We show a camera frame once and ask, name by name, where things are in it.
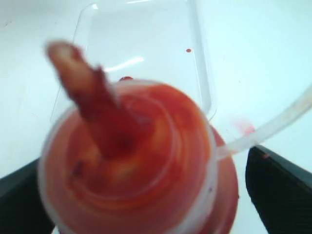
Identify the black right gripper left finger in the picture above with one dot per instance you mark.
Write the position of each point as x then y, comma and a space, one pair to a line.
21, 209

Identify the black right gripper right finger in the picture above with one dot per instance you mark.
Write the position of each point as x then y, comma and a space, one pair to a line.
280, 191

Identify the red sauce squeeze bottle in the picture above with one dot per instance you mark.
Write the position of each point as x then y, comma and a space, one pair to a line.
134, 156

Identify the red sauce drop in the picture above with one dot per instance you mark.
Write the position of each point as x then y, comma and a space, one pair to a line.
126, 78

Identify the white rectangular plastic tray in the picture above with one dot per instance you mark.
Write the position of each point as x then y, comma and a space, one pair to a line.
160, 40

